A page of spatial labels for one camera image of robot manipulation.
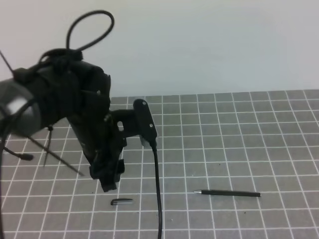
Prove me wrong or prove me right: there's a black left camera cable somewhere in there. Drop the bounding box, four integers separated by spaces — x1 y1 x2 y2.
151 139 164 239

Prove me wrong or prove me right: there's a black pen cap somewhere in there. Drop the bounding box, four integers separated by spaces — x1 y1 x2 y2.
110 198 133 206

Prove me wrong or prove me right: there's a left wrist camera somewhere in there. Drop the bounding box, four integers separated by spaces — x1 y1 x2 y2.
133 99 158 148

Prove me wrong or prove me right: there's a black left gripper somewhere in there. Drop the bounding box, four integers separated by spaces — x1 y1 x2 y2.
68 94 138 193

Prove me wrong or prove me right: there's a black pen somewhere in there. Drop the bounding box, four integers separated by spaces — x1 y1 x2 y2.
194 190 261 197

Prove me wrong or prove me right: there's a grey grid tablecloth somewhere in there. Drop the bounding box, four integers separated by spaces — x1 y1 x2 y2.
2 90 319 239

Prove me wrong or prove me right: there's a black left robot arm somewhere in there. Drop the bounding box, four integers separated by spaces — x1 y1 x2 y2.
0 49 142 192

